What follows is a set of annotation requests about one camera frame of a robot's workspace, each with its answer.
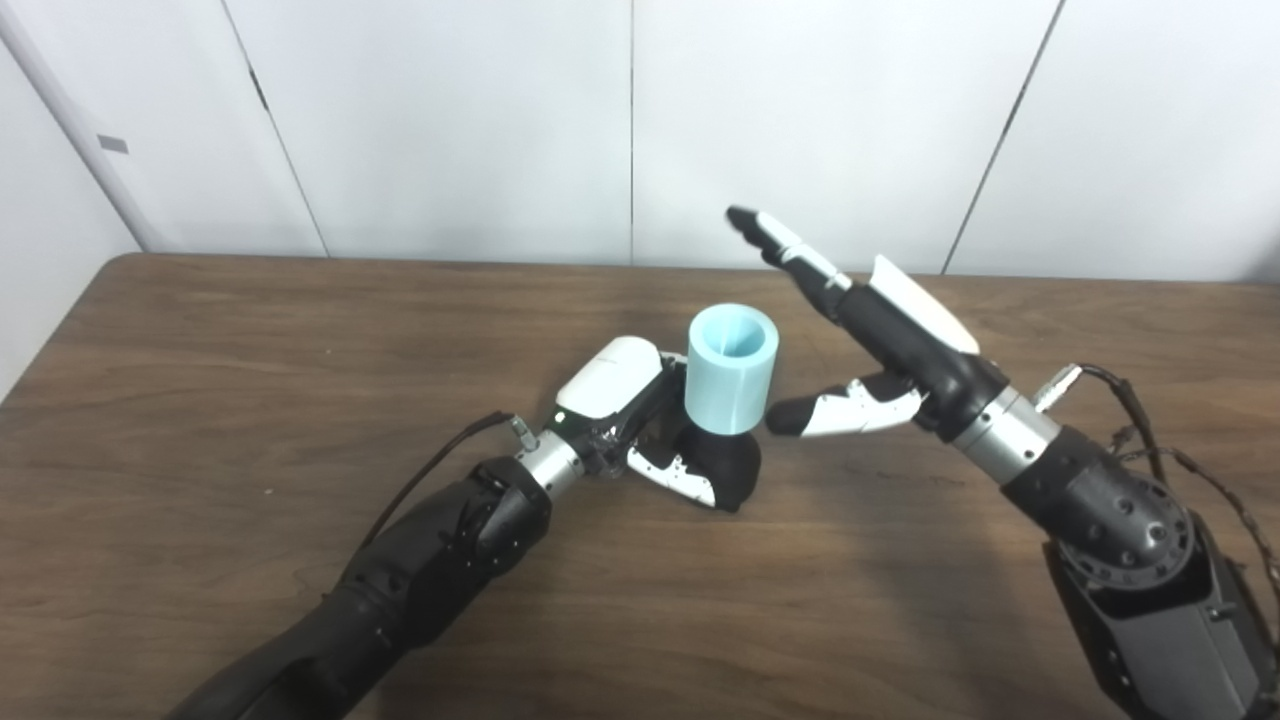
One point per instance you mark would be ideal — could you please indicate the black wall panel hinge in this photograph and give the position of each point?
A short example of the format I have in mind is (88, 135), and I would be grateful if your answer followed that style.
(258, 91)

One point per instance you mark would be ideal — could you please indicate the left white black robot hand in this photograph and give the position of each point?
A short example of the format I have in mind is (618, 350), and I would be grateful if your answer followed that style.
(610, 375)

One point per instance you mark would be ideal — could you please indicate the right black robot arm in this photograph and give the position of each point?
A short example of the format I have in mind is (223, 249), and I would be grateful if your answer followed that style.
(1140, 560)

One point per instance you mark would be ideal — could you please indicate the black plastic nozzle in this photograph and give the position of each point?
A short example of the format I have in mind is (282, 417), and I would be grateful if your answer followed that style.
(725, 465)

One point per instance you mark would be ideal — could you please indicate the grey wall label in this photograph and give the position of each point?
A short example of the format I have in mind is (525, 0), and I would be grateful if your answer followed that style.
(112, 144)

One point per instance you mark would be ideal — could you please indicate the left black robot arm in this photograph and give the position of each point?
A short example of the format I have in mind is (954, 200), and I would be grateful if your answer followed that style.
(420, 570)

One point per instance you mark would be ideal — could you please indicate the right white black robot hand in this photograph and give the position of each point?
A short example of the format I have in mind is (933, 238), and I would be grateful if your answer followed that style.
(910, 340)

